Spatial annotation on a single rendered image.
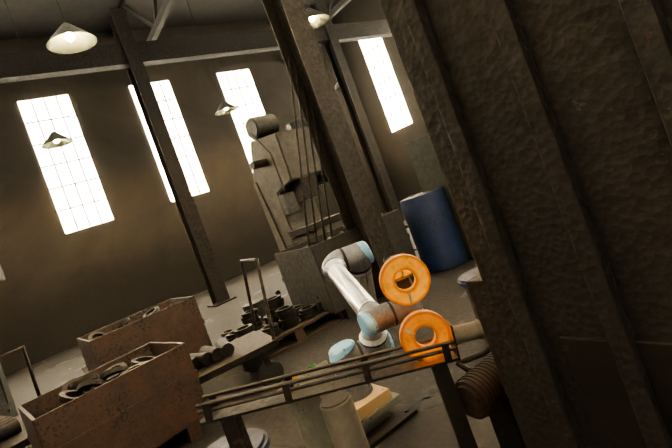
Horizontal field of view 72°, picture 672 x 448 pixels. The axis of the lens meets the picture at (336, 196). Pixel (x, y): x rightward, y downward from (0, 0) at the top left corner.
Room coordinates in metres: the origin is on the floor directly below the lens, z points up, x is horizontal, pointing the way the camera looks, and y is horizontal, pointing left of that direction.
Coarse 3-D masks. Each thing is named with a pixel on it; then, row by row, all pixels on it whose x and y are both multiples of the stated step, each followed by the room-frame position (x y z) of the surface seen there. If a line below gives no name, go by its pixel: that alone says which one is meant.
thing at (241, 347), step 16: (256, 336) 3.86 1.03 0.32; (272, 336) 3.55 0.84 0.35; (208, 352) 3.51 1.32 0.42; (224, 352) 3.53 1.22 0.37; (240, 352) 3.54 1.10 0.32; (256, 352) 3.46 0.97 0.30; (208, 368) 3.42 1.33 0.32; (224, 368) 3.35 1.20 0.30; (256, 368) 4.00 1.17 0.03; (272, 368) 3.51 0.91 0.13
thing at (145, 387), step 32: (160, 352) 3.51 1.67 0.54; (64, 384) 3.16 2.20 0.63; (96, 384) 2.91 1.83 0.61; (128, 384) 2.85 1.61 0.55; (160, 384) 2.97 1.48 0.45; (192, 384) 3.09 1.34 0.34; (32, 416) 2.62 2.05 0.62; (64, 416) 2.61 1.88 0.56; (96, 416) 2.71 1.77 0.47; (128, 416) 2.81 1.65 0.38; (160, 416) 2.92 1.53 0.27; (192, 416) 3.05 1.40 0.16
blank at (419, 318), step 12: (420, 312) 1.40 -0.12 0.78; (432, 312) 1.40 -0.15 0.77; (408, 324) 1.40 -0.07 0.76; (420, 324) 1.40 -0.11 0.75; (432, 324) 1.40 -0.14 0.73; (444, 324) 1.40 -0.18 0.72; (408, 336) 1.40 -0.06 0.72; (444, 336) 1.40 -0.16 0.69; (408, 348) 1.40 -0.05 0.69; (420, 360) 1.40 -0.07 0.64; (432, 360) 1.40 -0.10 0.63
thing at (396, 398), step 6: (396, 396) 2.38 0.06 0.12; (390, 402) 2.36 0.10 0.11; (396, 402) 2.37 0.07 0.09; (378, 408) 2.32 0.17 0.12; (384, 408) 2.33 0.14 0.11; (390, 408) 2.35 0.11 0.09; (372, 414) 2.29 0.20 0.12; (378, 414) 2.31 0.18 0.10; (366, 420) 2.27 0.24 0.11; (372, 420) 2.28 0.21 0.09; (366, 426) 2.26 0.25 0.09
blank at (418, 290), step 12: (384, 264) 1.41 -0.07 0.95; (396, 264) 1.39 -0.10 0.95; (408, 264) 1.39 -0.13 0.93; (420, 264) 1.39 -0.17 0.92; (384, 276) 1.39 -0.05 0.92; (420, 276) 1.39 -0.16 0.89; (384, 288) 1.39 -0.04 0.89; (396, 288) 1.39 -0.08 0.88; (408, 288) 1.41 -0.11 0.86; (420, 288) 1.39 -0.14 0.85; (396, 300) 1.39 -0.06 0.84; (408, 300) 1.39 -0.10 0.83; (420, 300) 1.40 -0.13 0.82
